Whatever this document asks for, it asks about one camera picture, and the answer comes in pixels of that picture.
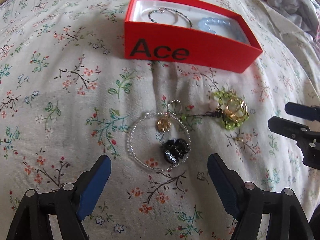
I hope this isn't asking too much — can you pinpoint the grey crumpled cloth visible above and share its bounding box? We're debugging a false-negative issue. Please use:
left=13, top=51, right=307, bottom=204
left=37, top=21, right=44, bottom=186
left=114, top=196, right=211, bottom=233
left=267, top=0, right=319, bottom=42

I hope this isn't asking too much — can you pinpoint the clear bead bracelet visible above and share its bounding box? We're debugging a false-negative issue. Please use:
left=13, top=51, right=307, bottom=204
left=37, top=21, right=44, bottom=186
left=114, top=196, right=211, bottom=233
left=126, top=111, right=192, bottom=173

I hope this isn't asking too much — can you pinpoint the red Ace box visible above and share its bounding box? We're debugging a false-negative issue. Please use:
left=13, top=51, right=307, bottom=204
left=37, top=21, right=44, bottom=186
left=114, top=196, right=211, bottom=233
left=124, top=0, right=263, bottom=73

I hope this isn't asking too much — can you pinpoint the gold flower charm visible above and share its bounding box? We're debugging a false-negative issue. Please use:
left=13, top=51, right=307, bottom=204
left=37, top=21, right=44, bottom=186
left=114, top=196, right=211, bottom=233
left=156, top=116, right=171, bottom=133

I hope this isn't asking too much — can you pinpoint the small silver bead ring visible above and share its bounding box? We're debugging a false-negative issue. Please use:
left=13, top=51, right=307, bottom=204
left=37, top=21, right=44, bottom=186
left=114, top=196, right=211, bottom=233
left=167, top=99, right=183, bottom=114

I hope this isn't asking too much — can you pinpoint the green bead gold ring ornament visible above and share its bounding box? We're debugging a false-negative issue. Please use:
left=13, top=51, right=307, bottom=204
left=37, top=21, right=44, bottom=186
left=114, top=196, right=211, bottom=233
left=180, top=89, right=250, bottom=131

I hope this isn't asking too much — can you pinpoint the floral bed sheet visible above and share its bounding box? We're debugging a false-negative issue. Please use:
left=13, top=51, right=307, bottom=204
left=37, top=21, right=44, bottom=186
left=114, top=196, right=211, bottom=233
left=1, top=0, right=319, bottom=239

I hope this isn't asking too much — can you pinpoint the black rhinestone hair clip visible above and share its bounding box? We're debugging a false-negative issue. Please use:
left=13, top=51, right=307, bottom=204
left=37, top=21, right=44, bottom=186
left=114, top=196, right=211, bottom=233
left=162, top=138, right=190, bottom=165

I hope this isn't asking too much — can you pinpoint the dark beaded bracelet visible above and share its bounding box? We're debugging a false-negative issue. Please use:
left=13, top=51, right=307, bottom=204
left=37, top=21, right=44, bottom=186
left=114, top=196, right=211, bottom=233
left=147, top=8, right=194, bottom=29

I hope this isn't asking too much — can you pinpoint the light blue bead bracelet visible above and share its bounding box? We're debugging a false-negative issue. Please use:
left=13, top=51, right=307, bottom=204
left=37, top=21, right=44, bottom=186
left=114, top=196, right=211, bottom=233
left=197, top=16, right=232, bottom=36

